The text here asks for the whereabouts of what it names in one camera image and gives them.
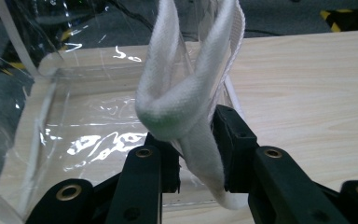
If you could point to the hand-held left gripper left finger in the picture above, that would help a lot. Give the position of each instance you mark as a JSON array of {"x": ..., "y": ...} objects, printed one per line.
[{"x": 140, "y": 180}]

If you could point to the black base yellow striped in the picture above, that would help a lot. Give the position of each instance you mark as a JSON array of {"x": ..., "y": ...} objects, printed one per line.
[
  {"x": 14, "y": 65},
  {"x": 354, "y": 18}
]

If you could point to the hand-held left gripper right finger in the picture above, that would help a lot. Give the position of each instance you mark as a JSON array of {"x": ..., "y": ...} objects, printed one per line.
[{"x": 273, "y": 183}]

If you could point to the clear plastic bag white trim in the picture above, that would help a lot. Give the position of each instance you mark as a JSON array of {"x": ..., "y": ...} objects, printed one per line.
[{"x": 167, "y": 102}]

